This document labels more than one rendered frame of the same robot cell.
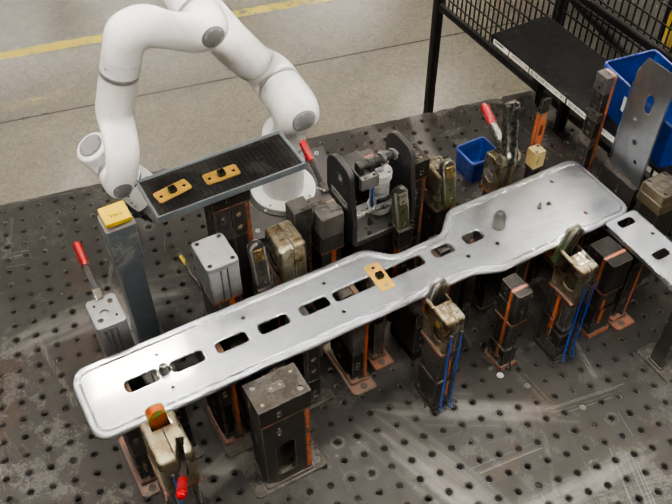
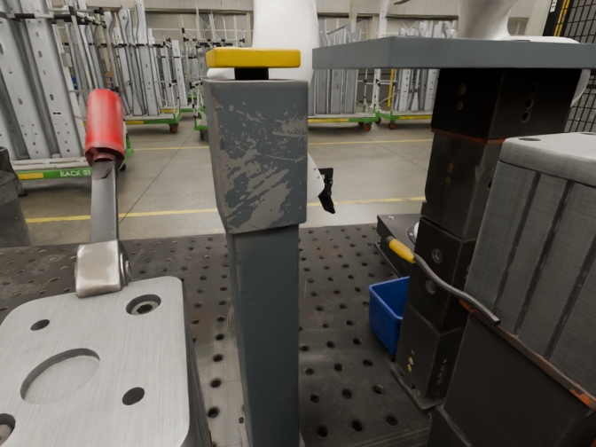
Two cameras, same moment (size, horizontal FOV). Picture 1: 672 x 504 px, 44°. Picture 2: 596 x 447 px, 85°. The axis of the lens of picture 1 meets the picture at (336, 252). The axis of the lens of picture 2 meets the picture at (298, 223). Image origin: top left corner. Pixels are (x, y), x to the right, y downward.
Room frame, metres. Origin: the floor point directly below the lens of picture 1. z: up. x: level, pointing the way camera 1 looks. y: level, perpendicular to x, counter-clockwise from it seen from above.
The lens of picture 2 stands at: (1.06, 0.41, 1.15)
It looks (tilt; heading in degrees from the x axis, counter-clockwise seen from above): 25 degrees down; 10
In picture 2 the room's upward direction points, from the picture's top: straight up
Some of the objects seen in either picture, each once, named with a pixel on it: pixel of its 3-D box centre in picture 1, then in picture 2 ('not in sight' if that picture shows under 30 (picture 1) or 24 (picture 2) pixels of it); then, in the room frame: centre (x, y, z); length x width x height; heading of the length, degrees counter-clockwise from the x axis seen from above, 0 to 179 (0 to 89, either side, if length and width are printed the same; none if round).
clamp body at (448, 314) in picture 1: (438, 353); not in sight; (1.15, -0.24, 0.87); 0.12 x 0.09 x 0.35; 29
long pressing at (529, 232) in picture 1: (373, 283); not in sight; (1.25, -0.09, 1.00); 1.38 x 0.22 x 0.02; 119
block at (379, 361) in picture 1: (374, 314); not in sight; (1.28, -0.09, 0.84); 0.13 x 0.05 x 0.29; 29
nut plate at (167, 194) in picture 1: (172, 189); not in sight; (1.39, 0.37, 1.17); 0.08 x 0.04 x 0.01; 129
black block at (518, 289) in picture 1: (509, 323); not in sight; (1.25, -0.42, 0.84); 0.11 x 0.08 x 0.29; 29
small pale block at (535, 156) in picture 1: (525, 200); not in sight; (1.64, -0.52, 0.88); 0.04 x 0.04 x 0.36; 29
